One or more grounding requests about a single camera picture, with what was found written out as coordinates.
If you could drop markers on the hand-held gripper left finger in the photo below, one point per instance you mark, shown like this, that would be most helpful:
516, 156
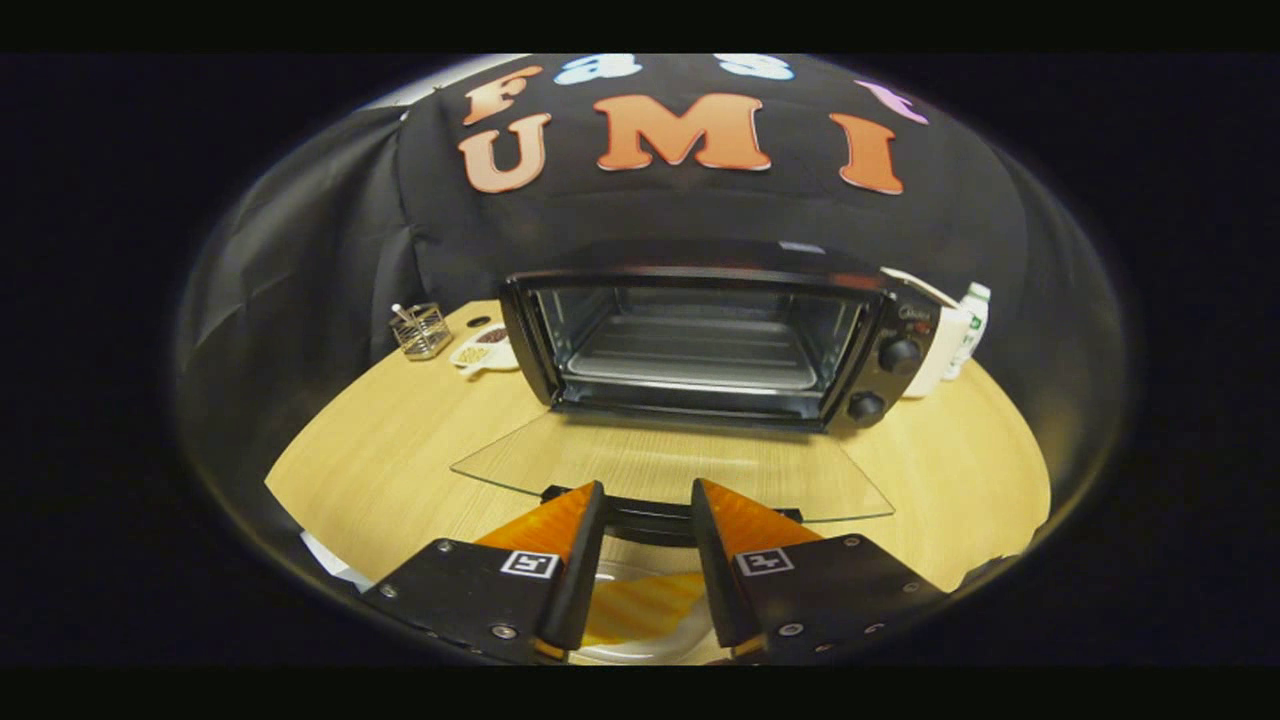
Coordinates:
585, 570

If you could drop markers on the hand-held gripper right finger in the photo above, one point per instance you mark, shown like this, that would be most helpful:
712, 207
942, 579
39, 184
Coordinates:
712, 570

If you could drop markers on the golden croissant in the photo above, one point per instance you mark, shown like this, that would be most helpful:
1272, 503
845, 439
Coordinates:
640, 605

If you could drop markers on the black toaster oven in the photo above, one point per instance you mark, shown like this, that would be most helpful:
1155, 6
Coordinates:
700, 350

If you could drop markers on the white pop-up toaster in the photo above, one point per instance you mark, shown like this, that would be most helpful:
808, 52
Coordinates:
945, 350

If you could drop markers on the white divided dish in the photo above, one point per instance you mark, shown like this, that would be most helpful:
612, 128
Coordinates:
480, 353

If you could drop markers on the white paper sheet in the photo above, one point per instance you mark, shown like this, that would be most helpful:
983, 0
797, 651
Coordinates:
330, 565

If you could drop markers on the black backdrop cloth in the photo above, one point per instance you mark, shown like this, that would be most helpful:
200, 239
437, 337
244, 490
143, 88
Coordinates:
700, 210

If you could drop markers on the white bottle green label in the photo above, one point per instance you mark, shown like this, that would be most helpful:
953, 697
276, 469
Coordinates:
976, 320

